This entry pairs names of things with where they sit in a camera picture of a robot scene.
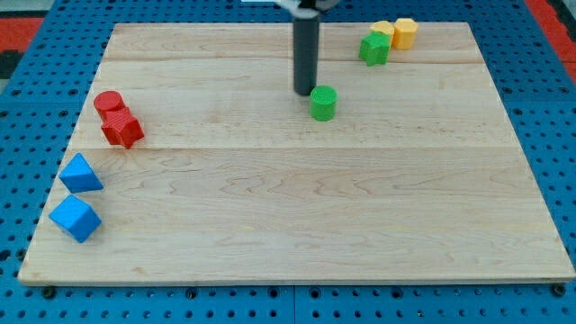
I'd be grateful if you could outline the yellow heart block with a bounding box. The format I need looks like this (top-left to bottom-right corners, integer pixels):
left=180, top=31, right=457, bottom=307
left=370, top=21, right=395, bottom=37

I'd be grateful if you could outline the red star block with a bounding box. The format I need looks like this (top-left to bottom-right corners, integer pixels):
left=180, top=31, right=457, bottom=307
left=101, top=108, right=145, bottom=149

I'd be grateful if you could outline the wooden board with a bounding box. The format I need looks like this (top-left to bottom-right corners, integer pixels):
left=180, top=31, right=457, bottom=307
left=19, top=22, right=575, bottom=286

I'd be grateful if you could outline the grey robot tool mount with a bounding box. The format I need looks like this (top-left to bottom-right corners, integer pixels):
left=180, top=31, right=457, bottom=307
left=274, top=0, right=340, bottom=18

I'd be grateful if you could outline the green star block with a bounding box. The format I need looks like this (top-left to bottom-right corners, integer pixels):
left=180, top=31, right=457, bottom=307
left=358, top=31, right=391, bottom=67

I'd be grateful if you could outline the red cylinder block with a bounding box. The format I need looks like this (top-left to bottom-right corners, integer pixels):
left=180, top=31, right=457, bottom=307
left=93, top=90, right=126, bottom=122

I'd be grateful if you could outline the yellow hexagon block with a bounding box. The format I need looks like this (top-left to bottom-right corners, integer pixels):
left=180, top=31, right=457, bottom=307
left=392, top=18, right=419, bottom=50

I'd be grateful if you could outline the green cylinder block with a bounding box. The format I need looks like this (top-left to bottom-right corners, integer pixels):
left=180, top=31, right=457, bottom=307
left=310, top=85, right=338, bottom=122

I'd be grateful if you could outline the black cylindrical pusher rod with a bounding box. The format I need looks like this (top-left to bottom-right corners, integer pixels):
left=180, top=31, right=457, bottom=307
left=292, top=15, right=320, bottom=95

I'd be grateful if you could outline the blue triangle block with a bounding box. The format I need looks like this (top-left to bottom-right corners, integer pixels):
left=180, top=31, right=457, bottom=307
left=58, top=153, right=104, bottom=194

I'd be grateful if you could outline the blue cube block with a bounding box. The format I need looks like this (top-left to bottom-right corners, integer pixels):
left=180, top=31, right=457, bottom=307
left=49, top=195, right=102, bottom=243

